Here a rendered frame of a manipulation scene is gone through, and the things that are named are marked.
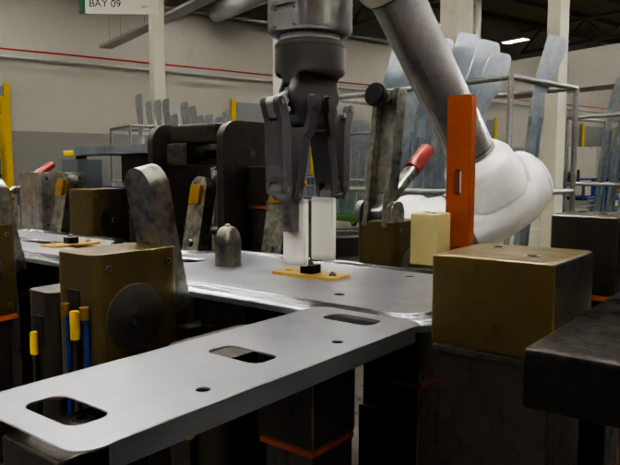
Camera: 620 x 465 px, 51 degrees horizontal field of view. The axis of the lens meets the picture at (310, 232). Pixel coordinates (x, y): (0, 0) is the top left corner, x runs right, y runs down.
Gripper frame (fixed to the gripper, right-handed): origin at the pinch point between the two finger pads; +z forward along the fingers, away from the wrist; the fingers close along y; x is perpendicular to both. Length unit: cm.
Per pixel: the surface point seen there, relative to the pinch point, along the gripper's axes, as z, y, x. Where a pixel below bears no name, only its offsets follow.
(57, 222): 3, -12, -70
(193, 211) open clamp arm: -0.3, -12.7, -32.9
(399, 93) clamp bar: -16.1, -15.5, 1.9
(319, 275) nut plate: 4.4, 1.0, 2.1
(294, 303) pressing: 5.0, 11.4, 7.2
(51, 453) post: 5.8, 40.2, 16.9
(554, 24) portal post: -160, -655, -187
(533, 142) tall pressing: -27, -425, -124
